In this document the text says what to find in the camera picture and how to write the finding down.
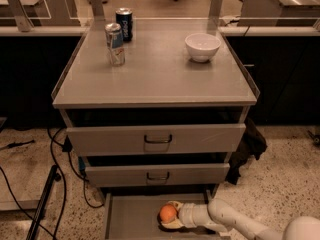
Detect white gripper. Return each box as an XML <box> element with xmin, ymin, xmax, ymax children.
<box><xmin>161</xmin><ymin>201</ymin><xmax>197</xmax><ymax>230</ymax></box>

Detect orange fruit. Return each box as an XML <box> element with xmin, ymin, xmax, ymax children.
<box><xmin>159</xmin><ymin>204</ymin><xmax>177</xmax><ymax>223</ymax></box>

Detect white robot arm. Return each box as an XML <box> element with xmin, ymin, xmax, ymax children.
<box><xmin>159</xmin><ymin>198</ymin><xmax>320</xmax><ymax>240</ymax></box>

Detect bottom grey drawer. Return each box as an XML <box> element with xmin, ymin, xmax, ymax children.
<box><xmin>101</xmin><ymin>193</ymin><xmax>231</xmax><ymax>240</ymax></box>

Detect grey drawer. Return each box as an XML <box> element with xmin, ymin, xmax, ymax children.
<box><xmin>86</xmin><ymin>163</ymin><xmax>229</xmax><ymax>187</ymax></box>
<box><xmin>67</xmin><ymin>124</ymin><xmax>246</xmax><ymax>156</ymax></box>
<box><xmin>101</xmin><ymin>193</ymin><xmax>231</xmax><ymax>240</ymax></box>

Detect middle grey drawer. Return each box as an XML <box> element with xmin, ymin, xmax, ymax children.
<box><xmin>86</xmin><ymin>163</ymin><xmax>229</xmax><ymax>187</ymax></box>

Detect top grey drawer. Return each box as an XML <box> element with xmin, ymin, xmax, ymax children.
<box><xmin>67</xmin><ymin>124</ymin><xmax>246</xmax><ymax>156</ymax></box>

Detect grey drawer cabinet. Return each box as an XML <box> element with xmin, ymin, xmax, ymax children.
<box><xmin>50</xmin><ymin>17</ymin><xmax>261</xmax><ymax>240</ymax></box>

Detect dark cloth on floor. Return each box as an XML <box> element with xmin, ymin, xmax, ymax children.
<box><xmin>226</xmin><ymin>118</ymin><xmax>267</xmax><ymax>185</ymax></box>

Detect black bar on floor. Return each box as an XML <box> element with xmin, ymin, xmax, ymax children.
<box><xmin>26</xmin><ymin>165</ymin><xmax>58</xmax><ymax>240</ymax></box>

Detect white ceramic bowl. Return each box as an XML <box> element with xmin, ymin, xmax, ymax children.
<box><xmin>185</xmin><ymin>33</ymin><xmax>221</xmax><ymax>62</ymax></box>

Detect silver soda can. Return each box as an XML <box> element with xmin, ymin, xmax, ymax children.
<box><xmin>105</xmin><ymin>23</ymin><xmax>125</xmax><ymax>66</ymax></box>

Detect blue pepsi can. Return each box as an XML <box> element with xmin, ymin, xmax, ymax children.
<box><xmin>115</xmin><ymin>8</ymin><xmax>133</xmax><ymax>42</ymax></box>

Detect grey back workbench right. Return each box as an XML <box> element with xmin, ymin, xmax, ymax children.
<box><xmin>238</xmin><ymin>0</ymin><xmax>320</xmax><ymax>26</ymax></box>

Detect grey workbench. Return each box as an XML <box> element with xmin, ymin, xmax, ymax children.
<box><xmin>0</xmin><ymin>0</ymin><xmax>80</xmax><ymax>26</ymax></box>
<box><xmin>238</xmin><ymin>0</ymin><xmax>320</xmax><ymax>26</ymax></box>

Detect grey back workbench left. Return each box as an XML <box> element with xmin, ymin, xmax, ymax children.
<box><xmin>0</xmin><ymin>0</ymin><xmax>80</xmax><ymax>26</ymax></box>

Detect black floor cable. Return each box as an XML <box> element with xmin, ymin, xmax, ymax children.
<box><xmin>0</xmin><ymin>127</ymin><xmax>104</xmax><ymax>240</ymax></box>

